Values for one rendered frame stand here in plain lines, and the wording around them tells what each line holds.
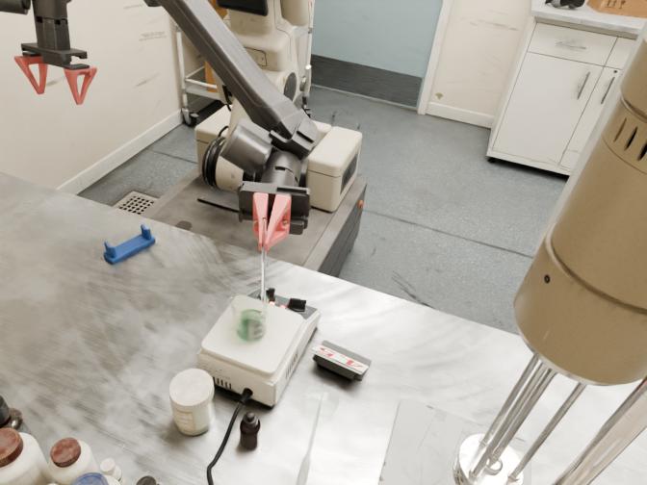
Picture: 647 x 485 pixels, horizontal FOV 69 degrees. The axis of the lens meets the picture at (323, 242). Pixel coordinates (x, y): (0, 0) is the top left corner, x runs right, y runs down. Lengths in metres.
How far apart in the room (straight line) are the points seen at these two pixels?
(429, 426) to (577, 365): 0.43
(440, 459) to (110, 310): 0.60
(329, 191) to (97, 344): 1.08
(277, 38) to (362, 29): 2.19
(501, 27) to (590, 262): 3.20
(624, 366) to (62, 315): 0.82
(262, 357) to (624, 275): 0.50
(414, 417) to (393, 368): 0.10
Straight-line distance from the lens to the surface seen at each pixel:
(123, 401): 0.80
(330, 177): 1.69
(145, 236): 1.04
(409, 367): 0.84
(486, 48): 3.52
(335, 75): 3.77
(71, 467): 0.69
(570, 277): 0.34
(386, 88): 3.68
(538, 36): 2.91
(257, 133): 0.76
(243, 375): 0.72
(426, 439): 0.76
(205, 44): 0.84
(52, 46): 1.10
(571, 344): 0.36
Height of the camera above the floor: 1.40
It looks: 39 degrees down
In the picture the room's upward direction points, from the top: 7 degrees clockwise
